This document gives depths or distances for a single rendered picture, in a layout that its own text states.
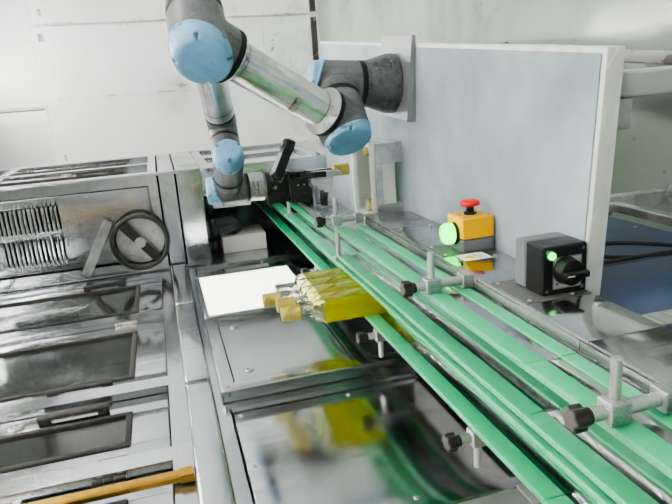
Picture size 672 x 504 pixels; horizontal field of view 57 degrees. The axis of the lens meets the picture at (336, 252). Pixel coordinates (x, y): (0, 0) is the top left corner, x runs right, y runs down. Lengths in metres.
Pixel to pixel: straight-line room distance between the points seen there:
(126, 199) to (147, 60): 2.81
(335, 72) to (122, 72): 3.67
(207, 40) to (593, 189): 0.73
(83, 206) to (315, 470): 1.56
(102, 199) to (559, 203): 1.75
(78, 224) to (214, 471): 1.49
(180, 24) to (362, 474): 0.89
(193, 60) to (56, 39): 3.96
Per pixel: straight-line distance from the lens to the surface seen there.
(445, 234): 1.26
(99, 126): 5.16
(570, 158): 1.07
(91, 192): 2.45
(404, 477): 1.15
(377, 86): 1.62
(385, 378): 1.44
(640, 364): 0.83
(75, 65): 5.17
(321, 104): 1.44
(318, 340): 1.60
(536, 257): 1.02
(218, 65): 1.28
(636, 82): 1.10
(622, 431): 0.73
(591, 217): 1.05
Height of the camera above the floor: 1.38
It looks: 14 degrees down
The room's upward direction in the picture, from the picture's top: 98 degrees counter-clockwise
